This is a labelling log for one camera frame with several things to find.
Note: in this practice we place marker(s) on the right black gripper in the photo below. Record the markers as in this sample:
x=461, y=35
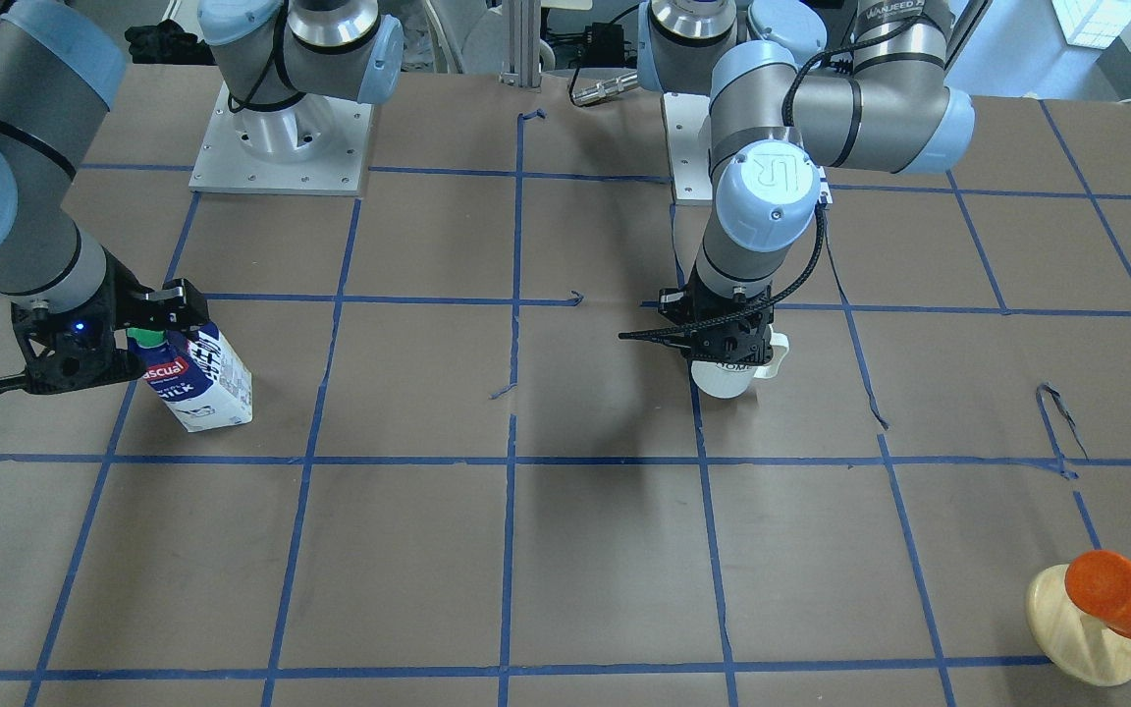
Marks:
x=120, y=298

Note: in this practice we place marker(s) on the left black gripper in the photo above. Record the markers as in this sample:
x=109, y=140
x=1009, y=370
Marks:
x=760, y=327

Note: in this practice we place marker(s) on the white grey-lined mug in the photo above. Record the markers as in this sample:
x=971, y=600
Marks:
x=730, y=380

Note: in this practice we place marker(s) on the blue white milk carton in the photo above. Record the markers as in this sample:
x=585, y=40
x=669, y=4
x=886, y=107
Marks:
x=197, y=374

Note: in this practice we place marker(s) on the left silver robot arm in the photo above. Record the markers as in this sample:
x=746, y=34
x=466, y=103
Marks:
x=893, y=112

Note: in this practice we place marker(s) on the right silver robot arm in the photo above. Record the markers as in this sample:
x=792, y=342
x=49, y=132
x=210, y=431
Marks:
x=59, y=75

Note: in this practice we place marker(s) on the orange mug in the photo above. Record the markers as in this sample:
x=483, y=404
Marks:
x=1099, y=583

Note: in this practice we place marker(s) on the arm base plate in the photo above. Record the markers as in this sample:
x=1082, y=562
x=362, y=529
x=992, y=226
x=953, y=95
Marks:
x=318, y=147
x=693, y=147

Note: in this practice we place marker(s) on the aluminium frame post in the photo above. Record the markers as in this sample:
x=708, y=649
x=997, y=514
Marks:
x=523, y=65

